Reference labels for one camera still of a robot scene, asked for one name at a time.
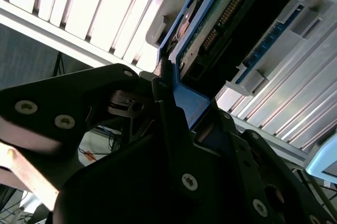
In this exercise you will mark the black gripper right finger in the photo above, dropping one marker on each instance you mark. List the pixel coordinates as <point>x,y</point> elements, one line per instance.
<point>245,155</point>

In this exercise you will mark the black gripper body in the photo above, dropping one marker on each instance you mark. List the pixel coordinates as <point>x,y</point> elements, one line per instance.
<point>118,187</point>

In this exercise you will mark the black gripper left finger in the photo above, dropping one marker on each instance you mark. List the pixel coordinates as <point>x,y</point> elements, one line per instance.
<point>52,95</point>

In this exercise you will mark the hard disk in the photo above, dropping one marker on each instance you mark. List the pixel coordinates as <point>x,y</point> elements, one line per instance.
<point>194,103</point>

